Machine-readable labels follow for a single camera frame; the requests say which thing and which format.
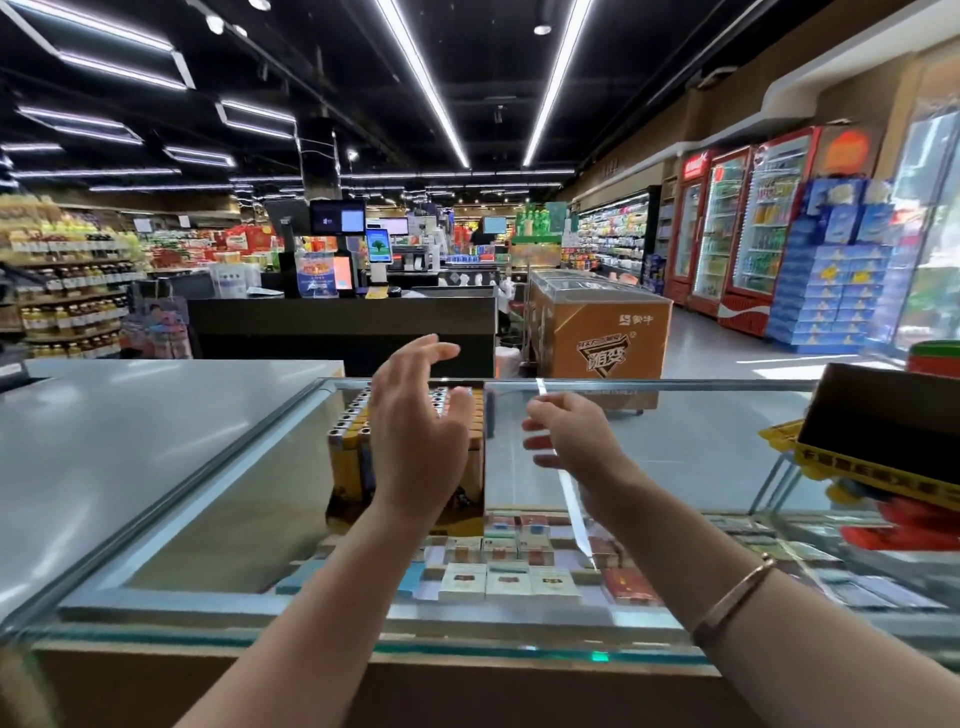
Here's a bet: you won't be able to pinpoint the large rectangular ceiling light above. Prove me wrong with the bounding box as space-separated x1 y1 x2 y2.
0 0 197 92

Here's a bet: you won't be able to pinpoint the stack of blue cartons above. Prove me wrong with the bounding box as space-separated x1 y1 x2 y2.
769 177 909 354

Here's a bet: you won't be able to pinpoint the row of yellow lighters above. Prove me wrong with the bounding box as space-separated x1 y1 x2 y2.
330 390 374 504

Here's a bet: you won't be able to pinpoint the pile of blue yellow lighters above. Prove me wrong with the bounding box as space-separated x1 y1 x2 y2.
757 420 960 554

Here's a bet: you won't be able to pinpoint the row of tan lighters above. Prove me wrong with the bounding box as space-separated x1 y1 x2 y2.
450 387 486 504

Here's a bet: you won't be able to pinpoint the grocery rack with bottles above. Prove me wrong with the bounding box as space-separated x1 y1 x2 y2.
0 202 144 359

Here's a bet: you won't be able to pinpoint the black yellow display box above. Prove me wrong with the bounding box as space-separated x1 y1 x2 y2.
795 363 960 512

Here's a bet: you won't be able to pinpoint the black checkout counter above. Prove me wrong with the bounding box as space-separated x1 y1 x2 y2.
187 292 497 377

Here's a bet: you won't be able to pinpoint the person's left forearm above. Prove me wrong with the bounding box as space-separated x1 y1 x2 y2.
177 502 452 728

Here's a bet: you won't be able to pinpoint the person's left hand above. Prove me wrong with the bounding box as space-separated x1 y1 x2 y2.
367 333 476 527

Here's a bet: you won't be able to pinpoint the person's right hand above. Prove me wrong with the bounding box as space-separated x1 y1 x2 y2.
522 393 639 489

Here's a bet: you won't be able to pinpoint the glass entrance doors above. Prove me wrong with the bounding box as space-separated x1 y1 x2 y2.
900 75 960 354

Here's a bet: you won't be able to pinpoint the person's right forearm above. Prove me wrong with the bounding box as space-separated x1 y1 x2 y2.
592 465 960 728

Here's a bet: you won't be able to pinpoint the open refrigerated chiller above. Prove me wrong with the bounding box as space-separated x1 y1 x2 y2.
577 190 662 287

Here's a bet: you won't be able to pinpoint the brown cardboard carton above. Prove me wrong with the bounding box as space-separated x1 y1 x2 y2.
528 270 674 410

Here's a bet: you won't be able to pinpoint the red green container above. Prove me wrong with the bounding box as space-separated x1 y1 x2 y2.
907 340 960 377

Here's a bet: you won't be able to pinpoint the black checkout monitor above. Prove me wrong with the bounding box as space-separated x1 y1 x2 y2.
312 199 368 237

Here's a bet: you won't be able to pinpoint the blue poster screen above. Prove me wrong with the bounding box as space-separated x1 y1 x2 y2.
295 252 339 299

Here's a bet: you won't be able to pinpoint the blue yellow lighter display box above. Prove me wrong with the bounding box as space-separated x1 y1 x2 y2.
327 387 486 512

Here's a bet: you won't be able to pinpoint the hanging plastic bags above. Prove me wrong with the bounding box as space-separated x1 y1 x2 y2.
120 292 192 359

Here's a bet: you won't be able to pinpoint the silver bracelet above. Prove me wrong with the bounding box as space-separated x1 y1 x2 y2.
693 555 777 650

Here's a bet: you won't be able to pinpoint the orange round sign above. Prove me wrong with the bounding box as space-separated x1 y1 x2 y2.
814 124 879 182

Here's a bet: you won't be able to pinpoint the row of cigarette packs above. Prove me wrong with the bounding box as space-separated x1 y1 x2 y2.
397 517 662 605

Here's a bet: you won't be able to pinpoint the long ceiling light strip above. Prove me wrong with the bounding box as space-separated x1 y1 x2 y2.
522 0 597 167
375 0 471 170

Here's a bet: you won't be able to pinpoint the red drink fridge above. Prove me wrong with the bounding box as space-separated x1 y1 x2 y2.
720 127 822 335
667 150 711 309
690 145 755 317

